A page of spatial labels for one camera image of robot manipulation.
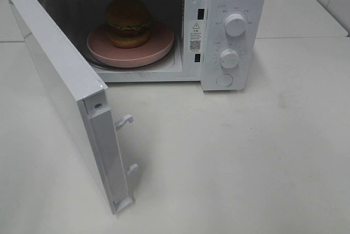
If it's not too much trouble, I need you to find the round white door button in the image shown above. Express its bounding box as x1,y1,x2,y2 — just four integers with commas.
216,74,233,87

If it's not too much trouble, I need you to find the toy burger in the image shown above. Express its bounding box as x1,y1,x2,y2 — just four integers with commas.
105,0,153,49

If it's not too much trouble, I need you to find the white microwave door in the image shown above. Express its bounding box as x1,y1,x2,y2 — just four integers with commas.
8,0,133,214

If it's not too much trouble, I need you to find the pink round plate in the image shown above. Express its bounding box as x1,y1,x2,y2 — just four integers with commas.
86,22,174,68

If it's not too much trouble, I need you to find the glass microwave turntable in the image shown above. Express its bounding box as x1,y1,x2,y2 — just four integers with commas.
87,41,179,72

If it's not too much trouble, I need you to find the lower white dial knob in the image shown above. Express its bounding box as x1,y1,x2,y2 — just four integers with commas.
219,49,240,69

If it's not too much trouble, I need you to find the white dial knob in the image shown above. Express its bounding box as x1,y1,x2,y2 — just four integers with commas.
219,49,240,69
224,11,247,37

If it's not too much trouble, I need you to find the white microwave oven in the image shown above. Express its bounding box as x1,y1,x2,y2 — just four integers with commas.
37,0,264,91

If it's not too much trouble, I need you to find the upper white dial knob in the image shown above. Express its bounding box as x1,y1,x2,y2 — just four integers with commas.
224,11,247,37

